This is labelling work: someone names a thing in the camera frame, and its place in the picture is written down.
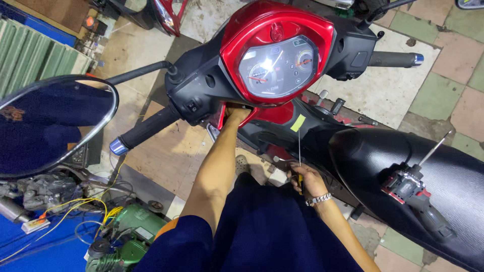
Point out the yellow paper sticker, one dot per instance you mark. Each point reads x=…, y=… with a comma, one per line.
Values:
x=298, y=123

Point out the grey engine block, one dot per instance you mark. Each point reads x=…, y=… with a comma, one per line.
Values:
x=45, y=190

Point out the round speedometer dial panel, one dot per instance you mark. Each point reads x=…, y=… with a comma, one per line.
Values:
x=279, y=68

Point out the silver metal rod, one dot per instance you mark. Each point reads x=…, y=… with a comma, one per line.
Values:
x=283, y=160

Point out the black ribbed foot peg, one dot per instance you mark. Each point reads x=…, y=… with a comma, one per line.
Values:
x=338, y=106

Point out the navy blue work clothing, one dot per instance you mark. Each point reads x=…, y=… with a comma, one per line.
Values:
x=264, y=234

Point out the grey perforated clog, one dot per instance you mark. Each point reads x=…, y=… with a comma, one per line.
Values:
x=242, y=164

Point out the green air compressor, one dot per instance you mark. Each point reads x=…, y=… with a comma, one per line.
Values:
x=140, y=219

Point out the blue tarp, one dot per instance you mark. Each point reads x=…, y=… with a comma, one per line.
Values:
x=22, y=249

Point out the stack of green corrugated sheets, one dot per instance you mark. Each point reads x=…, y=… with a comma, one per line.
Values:
x=30, y=53

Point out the red and black motor scooter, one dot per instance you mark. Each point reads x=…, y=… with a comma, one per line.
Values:
x=279, y=113

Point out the person's right fingers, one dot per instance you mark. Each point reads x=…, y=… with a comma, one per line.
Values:
x=294, y=177

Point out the person's left hand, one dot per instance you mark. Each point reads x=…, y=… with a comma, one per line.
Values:
x=236, y=115

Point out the black scooter seat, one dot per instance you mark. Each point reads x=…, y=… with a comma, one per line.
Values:
x=453, y=181

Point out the parked red motorcycle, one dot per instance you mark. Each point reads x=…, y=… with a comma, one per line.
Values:
x=168, y=15

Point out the chrome rimmed scooter mirror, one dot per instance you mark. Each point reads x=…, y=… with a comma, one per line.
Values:
x=56, y=124

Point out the person's right hand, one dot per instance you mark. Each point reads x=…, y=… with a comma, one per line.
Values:
x=312, y=181

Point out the brown plywood floor board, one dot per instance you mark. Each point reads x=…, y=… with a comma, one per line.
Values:
x=170, y=151

